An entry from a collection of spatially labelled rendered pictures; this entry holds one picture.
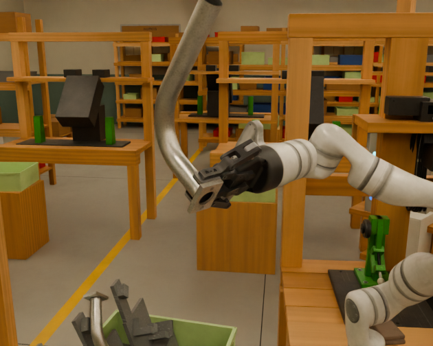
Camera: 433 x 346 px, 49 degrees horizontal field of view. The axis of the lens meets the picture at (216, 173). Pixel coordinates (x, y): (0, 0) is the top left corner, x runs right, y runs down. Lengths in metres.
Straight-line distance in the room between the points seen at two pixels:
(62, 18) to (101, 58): 1.35
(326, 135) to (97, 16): 11.76
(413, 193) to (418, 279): 0.21
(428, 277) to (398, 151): 1.08
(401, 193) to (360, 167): 0.09
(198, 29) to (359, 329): 0.87
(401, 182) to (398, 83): 1.14
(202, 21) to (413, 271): 0.67
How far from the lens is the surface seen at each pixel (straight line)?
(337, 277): 2.05
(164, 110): 0.70
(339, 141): 0.88
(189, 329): 1.60
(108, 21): 12.41
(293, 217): 2.05
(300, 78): 1.94
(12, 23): 6.50
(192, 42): 0.64
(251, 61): 8.61
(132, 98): 11.58
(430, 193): 0.93
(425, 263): 1.02
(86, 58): 12.61
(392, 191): 0.90
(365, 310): 1.24
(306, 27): 1.94
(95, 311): 1.29
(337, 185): 2.12
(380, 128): 1.89
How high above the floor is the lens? 1.80
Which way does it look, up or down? 14 degrees down
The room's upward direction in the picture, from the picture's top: straight up
